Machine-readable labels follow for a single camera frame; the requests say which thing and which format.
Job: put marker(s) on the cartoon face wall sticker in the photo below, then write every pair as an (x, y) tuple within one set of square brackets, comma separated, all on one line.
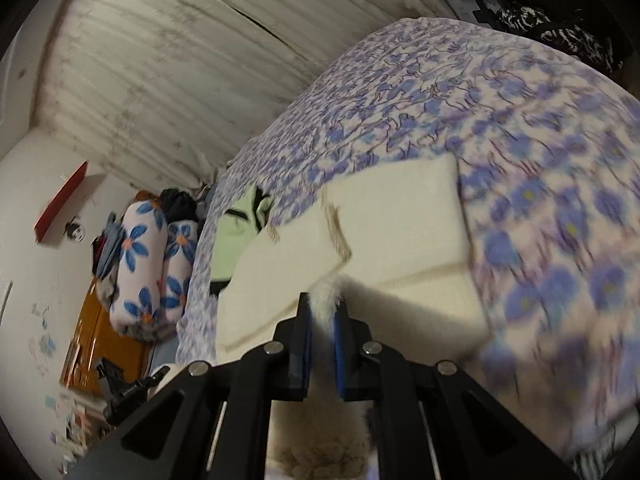
[(76, 230)]

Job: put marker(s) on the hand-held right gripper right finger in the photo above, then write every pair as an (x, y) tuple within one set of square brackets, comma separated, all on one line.
[(341, 350)]

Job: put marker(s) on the white fluffy cardigan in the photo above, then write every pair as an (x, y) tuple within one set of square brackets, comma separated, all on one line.
[(400, 220)]

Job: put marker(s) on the purple floral bed cover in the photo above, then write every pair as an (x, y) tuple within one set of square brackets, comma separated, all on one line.
[(450, 90)]

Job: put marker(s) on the red wall shelf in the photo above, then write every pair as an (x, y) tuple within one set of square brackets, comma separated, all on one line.
[(60, 205)]

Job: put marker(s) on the black clothes heap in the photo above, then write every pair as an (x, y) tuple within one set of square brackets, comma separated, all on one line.
[(177, 205)]

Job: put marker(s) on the green and black garment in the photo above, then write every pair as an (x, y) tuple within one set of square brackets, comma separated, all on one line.
[(227, 245)]

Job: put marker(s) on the rolled blue flower quilt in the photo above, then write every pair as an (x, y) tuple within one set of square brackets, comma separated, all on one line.
[(135, 240)]

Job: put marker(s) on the white patterned curtain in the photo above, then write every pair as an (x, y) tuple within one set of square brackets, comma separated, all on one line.
[(175, 60)]

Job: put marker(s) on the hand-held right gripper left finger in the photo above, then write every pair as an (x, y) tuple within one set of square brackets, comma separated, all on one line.
[(306, 347)]

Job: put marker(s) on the pile of dark clothes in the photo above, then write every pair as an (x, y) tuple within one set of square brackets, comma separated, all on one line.
[(105, 252)]

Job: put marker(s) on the grey blue bed sheet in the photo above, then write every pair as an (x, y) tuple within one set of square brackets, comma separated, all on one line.
[(162, 352)]

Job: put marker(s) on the black white patterned garment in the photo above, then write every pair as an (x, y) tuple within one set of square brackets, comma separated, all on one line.
[(565, 35)]

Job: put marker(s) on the blue flower wall sticker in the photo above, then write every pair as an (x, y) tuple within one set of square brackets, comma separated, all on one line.
[(46, 345)]

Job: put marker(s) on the orange wooden cabinet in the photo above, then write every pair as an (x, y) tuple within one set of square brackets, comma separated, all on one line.
[(95, 340)]

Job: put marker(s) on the white printed box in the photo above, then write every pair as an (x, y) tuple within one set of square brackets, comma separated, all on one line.
[(462, 0)]

